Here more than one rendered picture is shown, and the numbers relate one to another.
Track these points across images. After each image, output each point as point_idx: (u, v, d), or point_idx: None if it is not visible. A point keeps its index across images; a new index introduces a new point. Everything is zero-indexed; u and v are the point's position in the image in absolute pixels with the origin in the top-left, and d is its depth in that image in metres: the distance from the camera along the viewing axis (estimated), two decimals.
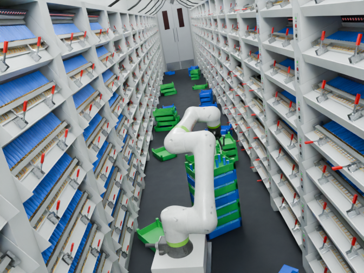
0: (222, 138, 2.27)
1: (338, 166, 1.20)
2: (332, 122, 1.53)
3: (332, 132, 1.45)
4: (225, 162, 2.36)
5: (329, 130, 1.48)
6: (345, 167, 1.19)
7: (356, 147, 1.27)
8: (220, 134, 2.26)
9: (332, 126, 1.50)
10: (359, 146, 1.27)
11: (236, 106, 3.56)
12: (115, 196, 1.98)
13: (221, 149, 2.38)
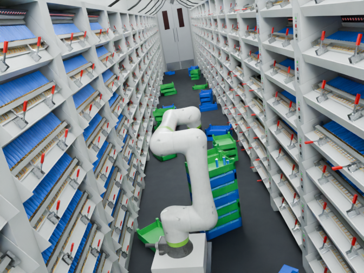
0: None
1: (338, 166, 1.20)
2: (332, 122, 1.53)
3: (332, 132, 1.45)
4: (225, 162, 2.36)
5: (329, 130, 1.48)
6: (345, 167, 1.19)
7: (356, 147, 1.27)
8: None
9: (332, 126, 1.50)
10: (359, 146, 1.27)
11: (236, 106, 3.56)
12: (115, 196, 1.98)
13: None
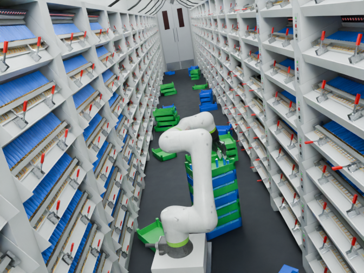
0: (221, 145, 2.23)
1: (338, 166, 1.20)
2: (332, 122, 1.53)
3: (332, 132, 1.45)
4: (225, 162, 2.36)
5: (329, 130, 1.48)
6: (345, 167, 1.19)
7: (356, 147, 1.27)
8: (220, 141, 2.22)
9: (332, 126, 1.50)
10: (359, 146, 1.27)
11: (236, 106, 3.56)
12: (115, 196, 1.98)
13: (225, 155, 2.33)
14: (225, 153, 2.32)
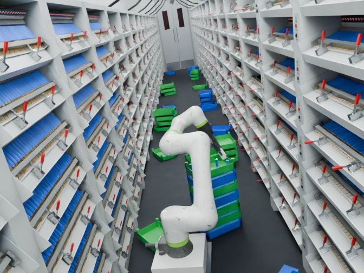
0: (212, 143, 2.22)
1: (338, 166, 1.20)
2: (332, 122, 1.53)
3: (332, 132, 1.45)
4: None
5: (329, 130, 1.48)
6: (345, 167, 1.19)
7: (356, 147, 1.27)
8: (210, 138, 2.21)
9: (332, 126, 1.50)
10: (359, 146, 1.27)
11: (236, 106, 3.56)
12: (115, 196, 1.98)
13: (223, 156, 2.27)
14: (223, 154, 2.26)
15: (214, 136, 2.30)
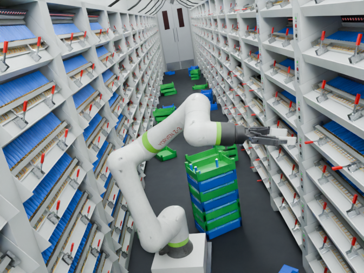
0: (257, 142, 1.23)
1: (338, 166, 1.20)
2: (332, 122, 1.53)
3: (332, 132, 1.45)
4: None
5: (329, 130, 1.48)
6: (345, 167, 1.19)
7: (356, 147, 1.27)
8: (249, 137, 1.24)
9: (332, 126, 1.50)
10: (359, 146, 1.27)
11: (236, 106, 3.56)
12: (115, 196, 1.98)
13: (290, 139, 1.23)
14: (286, 137, 1.23)
15: (248, 127, 1.33)
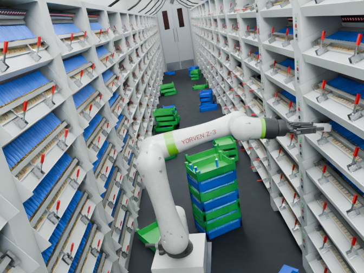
0: (299, 132, 1.39)
1: (356, 153, 1.18)
2: None
3: (336, 130, 1.45)
4: None
5: (332, 129, 1.48)
6: (354, 160, 1.18)
7: (359, 145, 1.27)
8: (291, 130, 1.39)
9: (336, 124, 1.49)
10: (363, 144, 1.27)
11: (236, 106, 3.56)
12: (115, 196, 1.98)
13: (326, 127, 1.41)
14: (323, 125, 1.41)
15: (290, 121, 1.47)
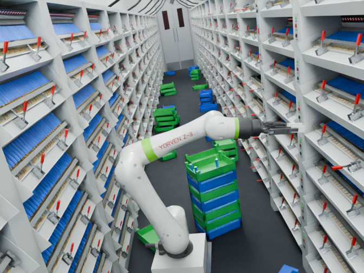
0: (272, 133, 1.38)
1: (338, 166, 1.20)
2: None
3: (336, 130, 1.45)
4: None
5: (332, 129, 1.48)
6: (345, 167, 1.19)
7: (359, 145, 1.27)
8: (265, 130, 1.39)
9: (336, 124, 1.49)
10: (363, 144, 1.27)
11: (236, 106, 3.56)
12: (115, 196, 1.98)
13: (301, 128, 1.41)
14: (297, 126, 1.40)
15: (265, 121, 1.47)
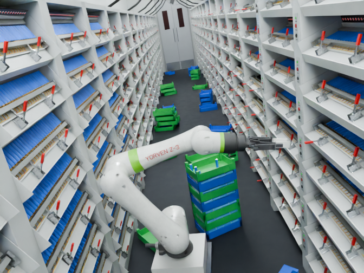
0: (257, 148, 1.40)
1: (356, 153, 1.18)
2: None
3: (336, 130, 1.45)
4: None
5: (332, 129, 1.48)
6: (354, 160, 1.18)
7: (359, 145, 1.27)
8: (249, 145, 1.41)
9: (336, 124, 1.49)
10: (363, 144, 1.27)
11: (236, 106, 3.56)
12: None
13: (285, 143, 1.43)
14: (282, 142, 1.42)
15: (251, 136, 1.49)
